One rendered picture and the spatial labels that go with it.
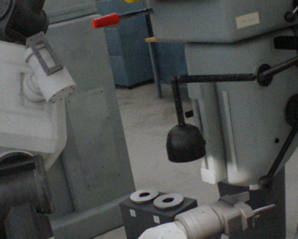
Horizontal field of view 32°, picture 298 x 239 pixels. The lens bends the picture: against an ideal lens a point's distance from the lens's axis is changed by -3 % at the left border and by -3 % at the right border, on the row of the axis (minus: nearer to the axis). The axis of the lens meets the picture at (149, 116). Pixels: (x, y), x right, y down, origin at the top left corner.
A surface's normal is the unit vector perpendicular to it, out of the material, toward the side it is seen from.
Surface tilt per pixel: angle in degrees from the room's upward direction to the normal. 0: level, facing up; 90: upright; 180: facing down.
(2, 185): 28
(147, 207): 0
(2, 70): 58
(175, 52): 90
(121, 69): 90
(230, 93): 90
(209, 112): 90
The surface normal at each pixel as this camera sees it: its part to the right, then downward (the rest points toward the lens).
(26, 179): 0.00, -0.65
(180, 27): -0.80, 0.29
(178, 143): -0.43, 0.01
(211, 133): 0.57, 0.12
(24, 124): 0.50, -0.46
